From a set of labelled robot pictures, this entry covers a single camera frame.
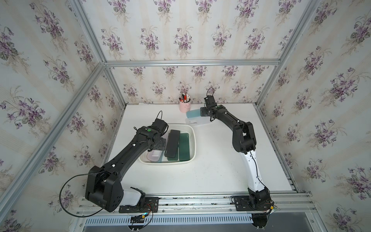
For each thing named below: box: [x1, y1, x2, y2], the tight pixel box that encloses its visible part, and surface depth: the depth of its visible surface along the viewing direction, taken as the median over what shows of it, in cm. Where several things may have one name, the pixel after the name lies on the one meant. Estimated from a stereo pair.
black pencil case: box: [164, 129, 181, 158], surface depth 96 cm
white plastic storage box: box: [138, 123, 197, 165], surface depth 92 cm
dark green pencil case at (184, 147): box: [178, 132, 191, 162], surface depth 97 cm
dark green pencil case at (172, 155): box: [164, 152, 176, 159], surface depth 88 cm
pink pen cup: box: [178, 97, 192, 114], surface depth 113 cm
